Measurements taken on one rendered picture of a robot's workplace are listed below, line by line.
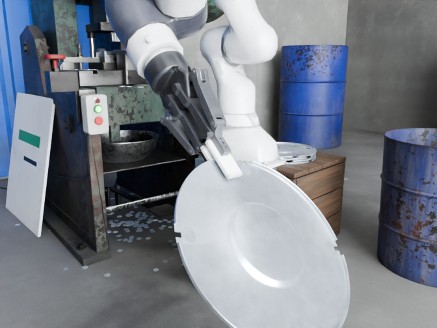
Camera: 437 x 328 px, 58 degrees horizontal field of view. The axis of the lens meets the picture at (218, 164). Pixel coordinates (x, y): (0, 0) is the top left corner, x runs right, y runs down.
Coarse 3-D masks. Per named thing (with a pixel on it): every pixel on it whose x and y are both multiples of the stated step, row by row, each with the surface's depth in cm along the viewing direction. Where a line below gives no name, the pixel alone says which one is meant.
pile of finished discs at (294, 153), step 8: (280, 144) 178; (288, 144) 178; (296, 144) 178; (304, 144) 176; (280, 152) 162; (288, 152) 162; (296, 152) 163; (304, 152) 163; (312, 152) 163; (288, 160) 157; (296, 160) 155; (304, 160) 156; (312, 160) 160
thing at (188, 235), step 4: (184, 228) 49; (188, 228) 50; (180, 232) 49; (184, 232) 49; (188, 232) 49; (192, 232) 50; (184, 236) 49; (188, 236) 49; (192, 236) 49; (184, 240) 48; (188, 240) 49; (192, 240) 49
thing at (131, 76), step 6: (120, 54) 159; (126, 54) 157; (120, 60) 159; (126, 60) 157; (120, 66) 160; (126, 66) 158; (132, 66) 159; (126, 72) 158; (132, 72) 160; (126, 78) 159; (132, 78) 159; (138, 78) 162; (126, 84) 160
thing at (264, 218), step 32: (192, 192) 54; (224, 192) 57; (256, 192) 61; (288, 192) 65; (192, 224) 51; (224, 224) 54; (256, 224) 56; (288, 224) 60; (320, 224) 65; (192, 256) 48; (224, 256) 50; (256, 256) 52; (288, 256) 55; (320, 256) 60; (224, 288) 47; (256, 288) 50; (288, 288) 53; (320, 288) 56; (224, 320) 44; (256, 320) 47; (288, 320) 49; (320, 320) 52
